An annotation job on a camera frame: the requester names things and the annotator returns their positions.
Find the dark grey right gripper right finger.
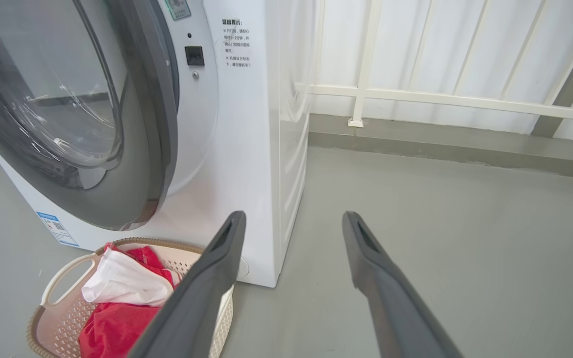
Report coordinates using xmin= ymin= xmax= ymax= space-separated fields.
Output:
xmin=342 ymin=211 xmax=464 ymax=358

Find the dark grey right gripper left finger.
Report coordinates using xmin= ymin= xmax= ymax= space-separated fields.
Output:
xmin=127 ymin=211 xmax=247 ymax=358

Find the red garment with white trim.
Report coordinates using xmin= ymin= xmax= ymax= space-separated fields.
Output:
xmin=103 ymin=243 xmax=177 ymax=286
xmin=79 ymin=302 xmax=163 ymax=358

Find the black round glass washer door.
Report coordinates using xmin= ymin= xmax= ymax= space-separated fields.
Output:
xmin=0 ymin=0 xmax=180 ymax=232

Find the cream basket with brown rim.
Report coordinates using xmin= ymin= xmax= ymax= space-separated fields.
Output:
xmin=27 ymin=237 xmax=235 ymax=358

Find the white front-load washing machine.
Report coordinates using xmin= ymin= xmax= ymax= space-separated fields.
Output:
xmin=0 ymin=0 xmax=312 ymax=288

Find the blue white energy label sticker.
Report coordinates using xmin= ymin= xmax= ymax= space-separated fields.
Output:
xmin=36 ymin=212 xmax=80 ymax=248

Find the white metal railing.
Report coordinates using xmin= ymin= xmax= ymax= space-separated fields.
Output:
xmin=309 ymin=0 xmax=573 ymax=128

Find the grey control sticker panel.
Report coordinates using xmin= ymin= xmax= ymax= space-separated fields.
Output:
xmin=165 ymin=0 xmax=191 ymax=21

